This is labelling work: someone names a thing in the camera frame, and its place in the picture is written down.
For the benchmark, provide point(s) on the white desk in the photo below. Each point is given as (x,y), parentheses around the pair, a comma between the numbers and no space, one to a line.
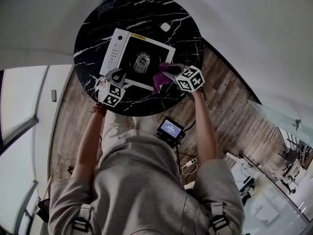
(240,172)

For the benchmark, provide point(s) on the small white rounded object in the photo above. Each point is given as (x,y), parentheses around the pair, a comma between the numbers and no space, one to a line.
(165,27)

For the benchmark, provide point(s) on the person's grey shirt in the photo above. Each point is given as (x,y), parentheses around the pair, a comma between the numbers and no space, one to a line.
(144,192)

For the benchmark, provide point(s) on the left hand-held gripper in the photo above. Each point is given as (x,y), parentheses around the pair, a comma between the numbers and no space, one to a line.
(111,93)

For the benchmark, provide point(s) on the white power strip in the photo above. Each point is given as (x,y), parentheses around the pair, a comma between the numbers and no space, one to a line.
(188,163)

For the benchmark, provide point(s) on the small black monitor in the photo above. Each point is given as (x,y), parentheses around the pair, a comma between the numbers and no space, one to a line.
(170,128)

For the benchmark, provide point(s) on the black office chair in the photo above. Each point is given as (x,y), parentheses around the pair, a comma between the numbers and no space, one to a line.
(289,155)

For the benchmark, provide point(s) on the white portable stove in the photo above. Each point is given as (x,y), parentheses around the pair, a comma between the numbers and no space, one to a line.
(114,54)

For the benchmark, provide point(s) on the window with dark frame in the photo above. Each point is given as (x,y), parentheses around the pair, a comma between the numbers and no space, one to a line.
(17,99)

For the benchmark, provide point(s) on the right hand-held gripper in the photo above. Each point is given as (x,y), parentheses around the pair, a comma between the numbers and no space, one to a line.
(190,79)

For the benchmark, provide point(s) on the purple cloth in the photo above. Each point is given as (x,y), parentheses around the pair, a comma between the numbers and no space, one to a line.
(160,79)

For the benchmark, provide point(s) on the black monitor stand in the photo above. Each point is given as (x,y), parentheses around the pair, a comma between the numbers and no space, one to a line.
(176,153)

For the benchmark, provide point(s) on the person's right forearm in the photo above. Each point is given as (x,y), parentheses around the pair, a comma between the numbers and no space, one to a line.
(204,126)

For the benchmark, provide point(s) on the person's beige trousers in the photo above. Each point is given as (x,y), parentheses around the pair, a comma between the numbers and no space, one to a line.
(122,128)

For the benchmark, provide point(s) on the grey wall switch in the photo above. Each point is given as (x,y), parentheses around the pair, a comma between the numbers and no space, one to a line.
(53,95)

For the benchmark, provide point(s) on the person's left forearm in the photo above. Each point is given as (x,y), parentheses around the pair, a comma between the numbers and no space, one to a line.
(89,141)

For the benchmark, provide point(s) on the glass partition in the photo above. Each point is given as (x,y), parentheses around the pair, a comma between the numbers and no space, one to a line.
(274,116)

